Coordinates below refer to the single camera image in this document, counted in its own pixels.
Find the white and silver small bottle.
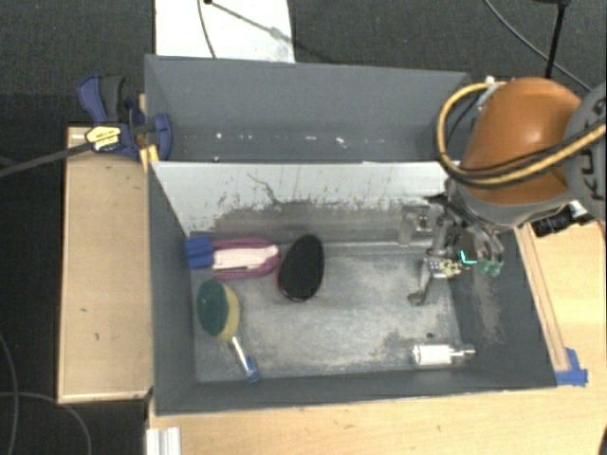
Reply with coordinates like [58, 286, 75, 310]
[410, 342, 477, 368]

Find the blue ribbed block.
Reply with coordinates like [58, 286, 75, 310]
[183, 235, 215, 270]

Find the black cylinder on white bracket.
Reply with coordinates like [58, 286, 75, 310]
[530, 200, 590, 237]

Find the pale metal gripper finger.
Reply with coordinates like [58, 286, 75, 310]
[398, 204, 440, 246]
[407, 257, 451, 308]

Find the grey metal bin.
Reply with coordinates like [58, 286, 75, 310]
[143, 53, 559, 417]

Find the green yellow sponge brush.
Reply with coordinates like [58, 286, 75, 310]
[195, 279, 262, 384]

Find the purple and pink case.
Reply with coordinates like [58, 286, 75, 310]
[210, 237, 283, 282]

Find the pale wood flat board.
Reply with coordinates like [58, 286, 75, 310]
[56, 125, 156, 405]

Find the black glossy oval object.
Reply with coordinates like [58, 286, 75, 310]
[275, 233, 327, 304]

